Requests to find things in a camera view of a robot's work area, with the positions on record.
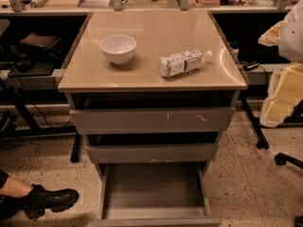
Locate grey drawer cabinet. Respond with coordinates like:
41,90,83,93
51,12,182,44
57,9,249,227

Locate black power adapter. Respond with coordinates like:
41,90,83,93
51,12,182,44
243,61,258,71

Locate black desk leg frame left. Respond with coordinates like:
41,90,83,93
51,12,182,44
0,90,81,163

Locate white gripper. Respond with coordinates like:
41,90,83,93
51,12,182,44
258,22,303,128

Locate grey bottom drawer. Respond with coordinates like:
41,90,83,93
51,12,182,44
89,163,221,227

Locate black chunky shoe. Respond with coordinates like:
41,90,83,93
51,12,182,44
18,185,80,219

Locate black desk leg frame right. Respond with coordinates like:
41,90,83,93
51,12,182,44
241,97,303,149

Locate dark box under desk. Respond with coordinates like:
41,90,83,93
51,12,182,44
18,33,62,61

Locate black desk leg frame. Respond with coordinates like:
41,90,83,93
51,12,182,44
241,97,303,149
0,90,81,163

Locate person's bare lower leg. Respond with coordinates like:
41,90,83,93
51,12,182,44
0,175,33,198

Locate grey top drawer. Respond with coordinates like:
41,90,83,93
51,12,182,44
70,107,235,134

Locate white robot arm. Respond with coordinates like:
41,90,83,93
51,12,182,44
258,0,303,128

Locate grey drawer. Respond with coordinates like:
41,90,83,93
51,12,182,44
70,107,235,134
89,163,221,227
86,143,219,164

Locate black office chair base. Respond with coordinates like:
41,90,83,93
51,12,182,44
275,152,303,169

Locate clear plastic water bottle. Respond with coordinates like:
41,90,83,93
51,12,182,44
157,48,213,78

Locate grey middle drawer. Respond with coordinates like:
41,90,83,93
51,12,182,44
86,143,219,164

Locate white ceramic bowl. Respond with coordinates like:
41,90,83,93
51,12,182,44
99,35,136,65

